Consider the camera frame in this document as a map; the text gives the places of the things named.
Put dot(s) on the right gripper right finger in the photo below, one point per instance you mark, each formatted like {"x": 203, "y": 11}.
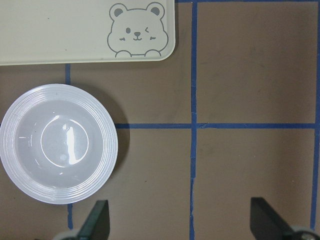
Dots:
{"x": 266, "y": 223}

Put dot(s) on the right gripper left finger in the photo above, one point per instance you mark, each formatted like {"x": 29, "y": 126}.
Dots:
{"x": 97, "y": 224}

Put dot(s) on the white round plate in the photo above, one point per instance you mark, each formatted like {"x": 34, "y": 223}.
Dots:
{"x": 58, "y": 144}

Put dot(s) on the cream bear tray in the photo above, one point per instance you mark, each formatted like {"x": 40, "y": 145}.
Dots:
{"x": 36, "y": 32}

